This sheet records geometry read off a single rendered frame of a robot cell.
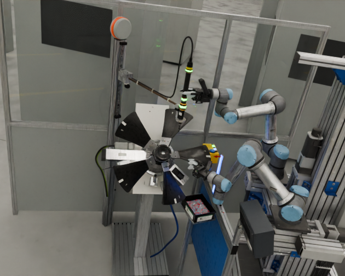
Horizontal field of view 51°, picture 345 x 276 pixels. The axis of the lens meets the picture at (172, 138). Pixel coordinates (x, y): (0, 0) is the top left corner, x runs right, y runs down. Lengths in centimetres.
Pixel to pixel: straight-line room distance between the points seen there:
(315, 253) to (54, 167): 225
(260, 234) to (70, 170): 201
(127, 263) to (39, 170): 114
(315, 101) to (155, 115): 273
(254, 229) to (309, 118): 327
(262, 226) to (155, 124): 121
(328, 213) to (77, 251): 208
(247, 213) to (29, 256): 203
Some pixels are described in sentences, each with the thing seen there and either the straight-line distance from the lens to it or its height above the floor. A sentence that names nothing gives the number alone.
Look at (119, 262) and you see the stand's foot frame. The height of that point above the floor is 6.
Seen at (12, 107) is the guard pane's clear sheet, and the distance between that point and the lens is 326.
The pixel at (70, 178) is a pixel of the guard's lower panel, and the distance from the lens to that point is 353.
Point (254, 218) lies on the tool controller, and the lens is 209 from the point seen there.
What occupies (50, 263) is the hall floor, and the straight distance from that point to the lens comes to 339.
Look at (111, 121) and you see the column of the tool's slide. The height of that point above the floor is 113.
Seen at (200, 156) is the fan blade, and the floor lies 119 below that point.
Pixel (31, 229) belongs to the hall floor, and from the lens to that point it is 369.
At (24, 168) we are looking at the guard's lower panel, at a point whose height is 54.
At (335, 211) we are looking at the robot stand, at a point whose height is 104.
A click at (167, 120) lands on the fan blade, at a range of 265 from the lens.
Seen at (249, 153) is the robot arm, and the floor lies 149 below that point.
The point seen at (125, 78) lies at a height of 155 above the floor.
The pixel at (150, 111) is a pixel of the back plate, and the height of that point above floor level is 132.
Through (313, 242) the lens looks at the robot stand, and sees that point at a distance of 256.
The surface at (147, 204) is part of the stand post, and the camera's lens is 292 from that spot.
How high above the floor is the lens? 250
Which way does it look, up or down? 28 degrees down
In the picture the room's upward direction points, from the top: 9 degrees clockwise
